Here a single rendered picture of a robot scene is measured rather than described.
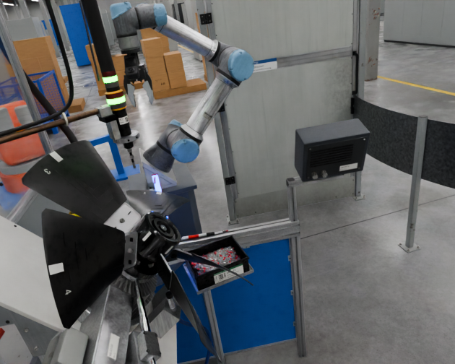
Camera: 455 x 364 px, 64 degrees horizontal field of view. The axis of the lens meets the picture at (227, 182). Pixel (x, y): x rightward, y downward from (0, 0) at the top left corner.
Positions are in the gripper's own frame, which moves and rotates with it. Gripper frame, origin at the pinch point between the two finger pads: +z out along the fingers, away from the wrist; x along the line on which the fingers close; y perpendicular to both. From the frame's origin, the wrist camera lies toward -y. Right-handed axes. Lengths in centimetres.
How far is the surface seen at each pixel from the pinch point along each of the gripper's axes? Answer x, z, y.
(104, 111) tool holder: 3, -11, -54
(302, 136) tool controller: -58, 19, -17
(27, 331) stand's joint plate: 34, 38, -70
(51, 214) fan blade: 12, 1, -80
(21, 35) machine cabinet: 379, -24, 937
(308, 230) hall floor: -94, 143, 93
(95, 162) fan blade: 10.7, 4.1, -46.7
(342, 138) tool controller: -72, 21, -22
